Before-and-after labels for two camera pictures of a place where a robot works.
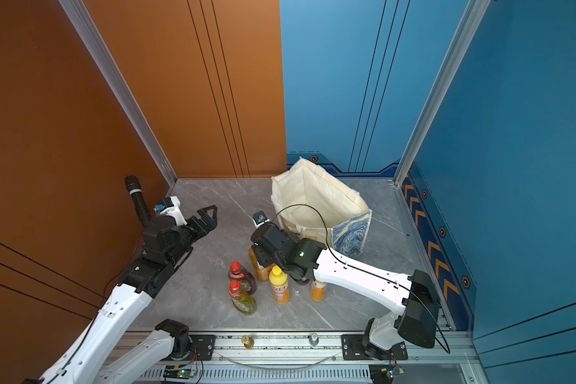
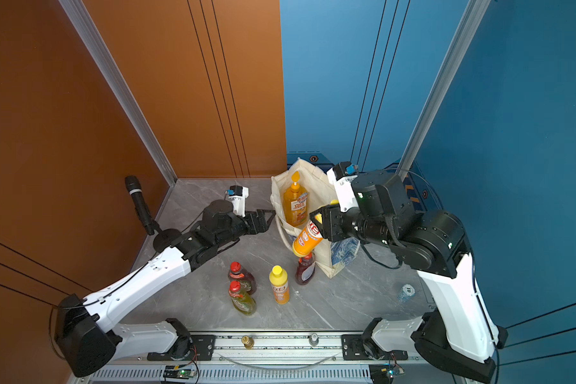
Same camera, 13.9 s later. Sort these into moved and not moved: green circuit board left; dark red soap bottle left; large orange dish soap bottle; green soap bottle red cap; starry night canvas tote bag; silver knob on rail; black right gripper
Moved: large orange dish soap bottle; black right gripper
Not moved: starry night canvas tote bag; green circuit board left; dark red soap bottle left; green soap bottle red cap; silver knob on rail
